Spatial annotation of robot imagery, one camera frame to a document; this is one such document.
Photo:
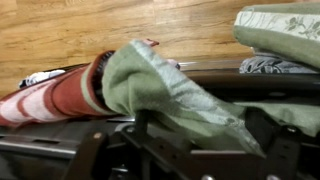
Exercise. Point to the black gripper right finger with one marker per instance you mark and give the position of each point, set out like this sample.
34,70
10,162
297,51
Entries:
286,150

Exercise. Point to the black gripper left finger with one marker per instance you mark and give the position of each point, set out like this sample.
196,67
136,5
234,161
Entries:
142,120

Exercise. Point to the green towel with floral band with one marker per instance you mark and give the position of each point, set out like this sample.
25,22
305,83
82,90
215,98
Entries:
160,93

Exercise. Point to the grey floral towel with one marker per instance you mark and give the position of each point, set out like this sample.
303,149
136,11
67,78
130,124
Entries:
273,65

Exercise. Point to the red striped towel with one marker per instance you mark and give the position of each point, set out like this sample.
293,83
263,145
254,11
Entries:
50,100

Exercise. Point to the white patterned towel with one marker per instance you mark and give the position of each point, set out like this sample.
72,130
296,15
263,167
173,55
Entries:
40,77

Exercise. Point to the black electric stove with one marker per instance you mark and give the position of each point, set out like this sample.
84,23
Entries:
50,146

